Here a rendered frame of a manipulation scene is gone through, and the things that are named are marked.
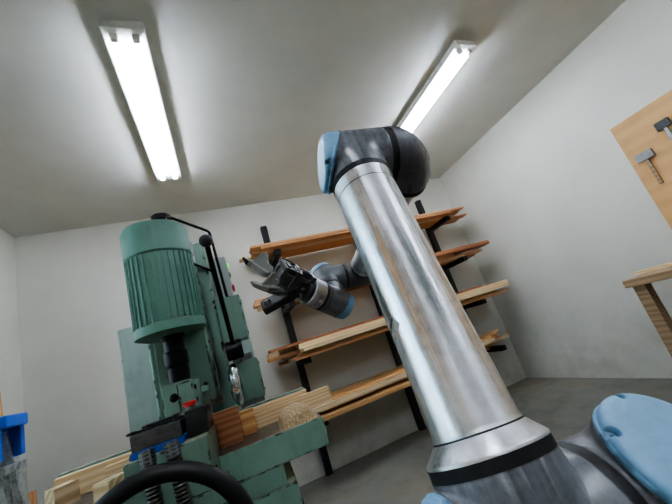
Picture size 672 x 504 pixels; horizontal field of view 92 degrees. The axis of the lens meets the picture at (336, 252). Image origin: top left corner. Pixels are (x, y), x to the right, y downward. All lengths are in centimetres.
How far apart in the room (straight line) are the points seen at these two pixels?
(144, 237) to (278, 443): 61
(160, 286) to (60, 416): 262
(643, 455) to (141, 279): 97
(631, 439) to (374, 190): 44
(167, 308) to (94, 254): 274
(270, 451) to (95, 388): 269
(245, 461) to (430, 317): 54
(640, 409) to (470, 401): 21
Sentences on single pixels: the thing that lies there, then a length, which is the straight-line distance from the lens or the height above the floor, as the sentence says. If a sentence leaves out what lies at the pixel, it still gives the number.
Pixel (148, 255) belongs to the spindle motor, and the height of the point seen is 140.
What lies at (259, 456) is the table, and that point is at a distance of 84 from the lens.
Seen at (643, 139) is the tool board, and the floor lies 175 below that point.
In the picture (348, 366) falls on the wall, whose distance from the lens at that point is 345.
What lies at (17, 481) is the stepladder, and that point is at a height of 92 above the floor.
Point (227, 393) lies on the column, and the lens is 117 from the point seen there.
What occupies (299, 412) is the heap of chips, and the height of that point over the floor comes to 92.
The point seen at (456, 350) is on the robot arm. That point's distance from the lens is 44.
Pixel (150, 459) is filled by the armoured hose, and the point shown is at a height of 96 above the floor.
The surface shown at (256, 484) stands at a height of 82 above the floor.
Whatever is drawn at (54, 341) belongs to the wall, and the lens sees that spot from 356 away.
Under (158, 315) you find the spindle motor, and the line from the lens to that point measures 94.
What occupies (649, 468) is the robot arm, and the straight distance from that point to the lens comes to 49.
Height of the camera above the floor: 105
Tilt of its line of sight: 15 degrees up
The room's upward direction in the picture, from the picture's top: 18 degrees counter-clockwise
